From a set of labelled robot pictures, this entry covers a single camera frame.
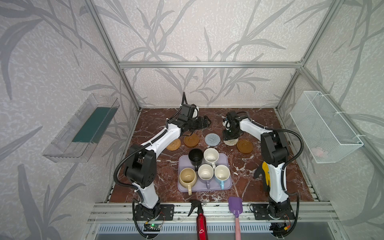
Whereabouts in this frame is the blue woven coaster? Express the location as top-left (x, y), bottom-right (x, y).
top-left (205, 133), bottom-right (221, 147)

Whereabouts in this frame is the black cup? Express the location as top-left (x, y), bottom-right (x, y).
top-left (188, 149), bottom-right (204, 172)

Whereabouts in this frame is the woven rattan coaster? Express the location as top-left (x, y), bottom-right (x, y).
top-left (166, 139), bottom-right (181, 152)

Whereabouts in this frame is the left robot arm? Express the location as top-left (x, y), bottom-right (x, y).
top-left (113, 93), bottom-right (212, 221)

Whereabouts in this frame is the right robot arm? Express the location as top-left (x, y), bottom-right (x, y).
top-left (223, 111), bottom-right (304, 220)

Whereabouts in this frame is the right brown wooden coaster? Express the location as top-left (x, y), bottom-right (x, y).
top-left (237, 139), bottom-right (254, 154)

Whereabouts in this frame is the brown wooden coaster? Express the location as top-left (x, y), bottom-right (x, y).
top-left (237, 139), bottom-right (254, 154)
top-left (184, 134), bottom-right (200, 148)

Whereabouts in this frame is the left brown wooden coaster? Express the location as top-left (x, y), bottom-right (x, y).
top-left (184, 134), bottom-right (200, 148)

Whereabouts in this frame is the white speckled mug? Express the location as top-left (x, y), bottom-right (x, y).
top-left (204, 148), bottom-right (220, 169)

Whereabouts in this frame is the white blue mug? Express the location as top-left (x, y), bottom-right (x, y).
top-left (214, 165), bottom-right (231, 190)

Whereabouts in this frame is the yellow black work glove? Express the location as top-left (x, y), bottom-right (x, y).
top-left (254, 162), bottom-right (271, 193)

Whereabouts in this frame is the lilac plastic tray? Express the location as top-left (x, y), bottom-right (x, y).
top-left (178, 155), bottom-right (232, 192)

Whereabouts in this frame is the beige ceramic mug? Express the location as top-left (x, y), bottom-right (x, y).
top-left (179, 168), bottom-right (198, 196)

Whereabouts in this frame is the pink item in basket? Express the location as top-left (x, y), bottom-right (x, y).
top-left (311, 147), bottom-right (328, 158)

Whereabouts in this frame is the red spray bottle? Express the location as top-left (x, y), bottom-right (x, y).
top-left (188, 200), bottom-right (209, 240)

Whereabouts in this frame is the green-lit circuit board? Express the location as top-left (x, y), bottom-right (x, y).
top-left (144, 222), bottom-right (163, 232)

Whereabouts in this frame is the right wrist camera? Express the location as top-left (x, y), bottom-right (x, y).
top-left (223, 111), bottom-right (241, 129)

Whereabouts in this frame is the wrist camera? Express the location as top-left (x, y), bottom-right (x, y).
top-left (178, 104), bottom-right (199, 122)
top-left (223, 111), bottom-right (241, 129)

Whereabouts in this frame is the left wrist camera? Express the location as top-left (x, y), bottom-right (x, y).
top-left (178, 104), bottom-right (199, 122)

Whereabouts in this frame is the white grey-handled mug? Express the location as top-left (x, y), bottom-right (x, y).
top-left (198, 164), bottom-right (214, 189)

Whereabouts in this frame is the purple pink-handled scoop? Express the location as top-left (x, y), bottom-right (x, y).
top-left (229, 197), bottom-right (243, 240)

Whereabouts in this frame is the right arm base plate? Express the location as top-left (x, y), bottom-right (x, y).
top-left (250, 204), bottom-right (295, 221)

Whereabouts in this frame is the white wire basket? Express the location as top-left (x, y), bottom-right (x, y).
top-left (290, 91), bottom-right (364, 164)

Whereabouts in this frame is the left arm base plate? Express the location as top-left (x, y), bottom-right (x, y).
top-left (134, 204), bottom-right (175, 221)

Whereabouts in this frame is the clear wall shelf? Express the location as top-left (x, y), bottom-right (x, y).
top-left (43, 94), bottom-right (120, 163)

